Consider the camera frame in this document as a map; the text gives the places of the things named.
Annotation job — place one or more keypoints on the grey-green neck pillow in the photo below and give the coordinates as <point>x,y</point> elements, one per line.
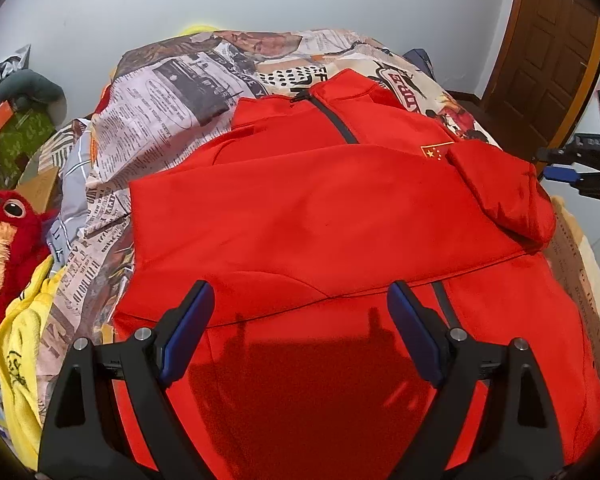
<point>30,87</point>

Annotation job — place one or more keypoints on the green patterned cloth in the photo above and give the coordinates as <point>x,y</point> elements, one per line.
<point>20,145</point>

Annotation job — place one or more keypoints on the red plush parrot toy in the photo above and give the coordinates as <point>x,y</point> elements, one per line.
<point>5,260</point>

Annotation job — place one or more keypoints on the brown wooden door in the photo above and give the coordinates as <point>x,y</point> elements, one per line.
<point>545,50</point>

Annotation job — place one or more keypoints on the grey patterned cloth pile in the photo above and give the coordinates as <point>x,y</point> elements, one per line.
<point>5,67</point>

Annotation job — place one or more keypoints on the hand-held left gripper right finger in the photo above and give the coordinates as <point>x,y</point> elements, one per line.
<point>412,325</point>

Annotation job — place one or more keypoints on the red zip jacket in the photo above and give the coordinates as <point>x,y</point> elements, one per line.
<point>305,210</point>

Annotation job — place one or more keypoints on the newspaper printed blanket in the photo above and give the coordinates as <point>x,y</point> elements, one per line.
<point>180,95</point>

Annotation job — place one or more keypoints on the yellow plush pillow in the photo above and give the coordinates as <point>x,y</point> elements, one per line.
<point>200,31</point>

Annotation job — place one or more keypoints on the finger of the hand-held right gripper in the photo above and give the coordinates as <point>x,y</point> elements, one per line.
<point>557,154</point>
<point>560,174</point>

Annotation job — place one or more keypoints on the navy blue bag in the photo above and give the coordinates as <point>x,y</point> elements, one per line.
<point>422,62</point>

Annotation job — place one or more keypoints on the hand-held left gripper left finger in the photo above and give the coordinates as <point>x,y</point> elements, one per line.
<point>190,325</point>

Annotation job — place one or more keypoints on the yellow cloth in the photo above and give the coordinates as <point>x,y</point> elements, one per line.
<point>22,360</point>

